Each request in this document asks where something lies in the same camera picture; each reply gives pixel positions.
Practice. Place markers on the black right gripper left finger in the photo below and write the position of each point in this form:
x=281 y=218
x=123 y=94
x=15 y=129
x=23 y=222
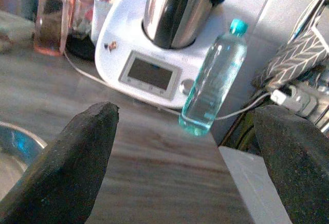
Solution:
x=64 y=170

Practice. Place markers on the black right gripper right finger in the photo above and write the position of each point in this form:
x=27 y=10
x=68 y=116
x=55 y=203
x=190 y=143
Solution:
x=298 y=172

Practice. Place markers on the white food processor steel jug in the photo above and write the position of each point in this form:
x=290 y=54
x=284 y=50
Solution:
x=113 y=28

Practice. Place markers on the white charger plug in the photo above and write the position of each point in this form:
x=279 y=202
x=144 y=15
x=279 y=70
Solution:
x=282 y=98

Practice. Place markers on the grey leaf patterned bag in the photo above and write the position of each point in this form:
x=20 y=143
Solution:
x=295 y=59

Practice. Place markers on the round steel bowl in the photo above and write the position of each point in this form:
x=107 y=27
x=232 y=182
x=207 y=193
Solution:
x=15 y=141

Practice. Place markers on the clear water bottle teal cap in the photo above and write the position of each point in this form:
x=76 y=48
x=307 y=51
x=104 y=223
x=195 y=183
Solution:
x=216 y=80

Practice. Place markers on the dark round jar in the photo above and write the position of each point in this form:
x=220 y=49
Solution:
x=81 y=46

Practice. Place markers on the tall pink glass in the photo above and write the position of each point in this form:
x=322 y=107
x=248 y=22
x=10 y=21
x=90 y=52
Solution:
x=51 y=16

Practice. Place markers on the clear plastic food container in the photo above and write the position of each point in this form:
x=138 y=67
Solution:
x=13 y=34

